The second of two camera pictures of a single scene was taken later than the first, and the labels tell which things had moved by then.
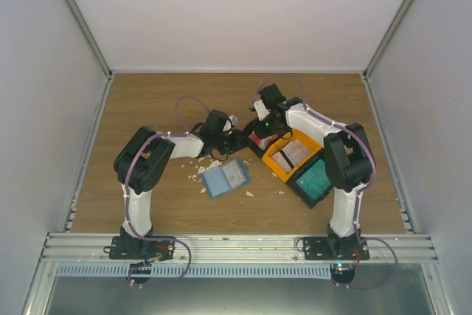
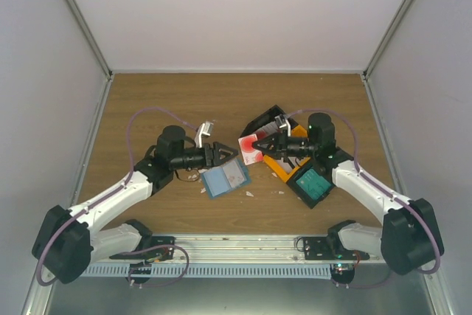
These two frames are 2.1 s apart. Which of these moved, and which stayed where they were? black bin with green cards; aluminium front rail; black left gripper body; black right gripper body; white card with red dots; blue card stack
Moved: black right gripper body; black left gripper body; white card with red dots
Stayed: black bin with green cards; aluminium front rail; blue card stack
